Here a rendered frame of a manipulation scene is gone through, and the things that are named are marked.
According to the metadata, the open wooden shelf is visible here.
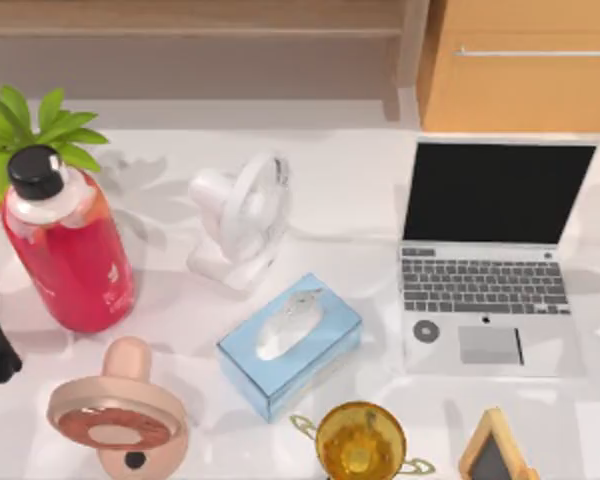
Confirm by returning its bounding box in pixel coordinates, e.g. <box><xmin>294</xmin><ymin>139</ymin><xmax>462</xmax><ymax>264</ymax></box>
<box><xmin>0</xmin><ymin>0</ymin><xmax>431</xmax><ymax>122</ymax></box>

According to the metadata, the pink round hand fan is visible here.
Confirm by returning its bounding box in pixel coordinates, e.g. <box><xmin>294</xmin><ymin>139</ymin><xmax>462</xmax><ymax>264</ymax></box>
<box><xmin>46</xmin><ymin>335</ymin><xmax>189</xmax><ymax>480</ymax></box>

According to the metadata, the green potted plant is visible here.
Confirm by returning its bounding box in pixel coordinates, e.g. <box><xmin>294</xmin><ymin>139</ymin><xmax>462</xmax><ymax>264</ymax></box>
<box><xmin>0</xmin><ymin>85</ymin><xmax>110</xmax><ymax>221</ymax></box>

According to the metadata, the white desk fan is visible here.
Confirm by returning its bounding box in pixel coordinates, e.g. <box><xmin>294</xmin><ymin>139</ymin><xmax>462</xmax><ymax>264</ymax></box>
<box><xmin>186</xmin><ymin>151</ymin><xmax>292</xmax><ymax>293</ymax></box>

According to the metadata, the gold trophy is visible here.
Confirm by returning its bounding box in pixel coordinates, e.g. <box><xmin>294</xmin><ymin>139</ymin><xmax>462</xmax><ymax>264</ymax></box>
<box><xmin>289</xmin><ymin>401</ymin><xmax>436</xmax><ymax>480</ymax></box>

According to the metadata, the long metal handle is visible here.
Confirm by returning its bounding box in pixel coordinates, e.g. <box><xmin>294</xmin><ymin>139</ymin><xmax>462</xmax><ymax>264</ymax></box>
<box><xmin>454</xmin><ymin>46</ymin><xmax>600</xmax><ymax>59</ymax></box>

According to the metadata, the light blue tissue box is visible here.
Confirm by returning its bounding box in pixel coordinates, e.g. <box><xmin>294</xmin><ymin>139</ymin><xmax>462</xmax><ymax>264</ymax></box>
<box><xmin>216</xmin><ymin>272</ymin><xmax>364</xmax><ymax>424</ymax></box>

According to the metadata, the red bottle with black cap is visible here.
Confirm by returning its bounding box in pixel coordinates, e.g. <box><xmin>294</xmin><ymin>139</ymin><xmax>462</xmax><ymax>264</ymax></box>
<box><xmin>1</xmin><ymin>145</ymin><xmax>136</xmax><ymax>334</ymax></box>

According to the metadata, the silver laptop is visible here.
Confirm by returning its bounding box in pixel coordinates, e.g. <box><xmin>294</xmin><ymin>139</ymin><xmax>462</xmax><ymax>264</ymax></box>
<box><xmin>398</xmin><ymin>136</ymin><xmax>599</xmax><ymax>379</ymax></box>

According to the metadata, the wooden framed blackboard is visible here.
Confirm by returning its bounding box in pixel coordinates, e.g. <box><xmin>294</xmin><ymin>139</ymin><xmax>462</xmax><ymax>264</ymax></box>
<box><xmin>458</xmin><ymin>407</ymin><xmax>540</xmax><ymax>480</ymax></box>

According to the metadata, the wooden cupboard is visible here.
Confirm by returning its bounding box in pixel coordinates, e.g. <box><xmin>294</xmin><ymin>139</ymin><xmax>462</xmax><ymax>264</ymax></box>
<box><xmin>415</xmin><ymin>0</ymin><xmax>600</xmax><ymax>134</ymax></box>

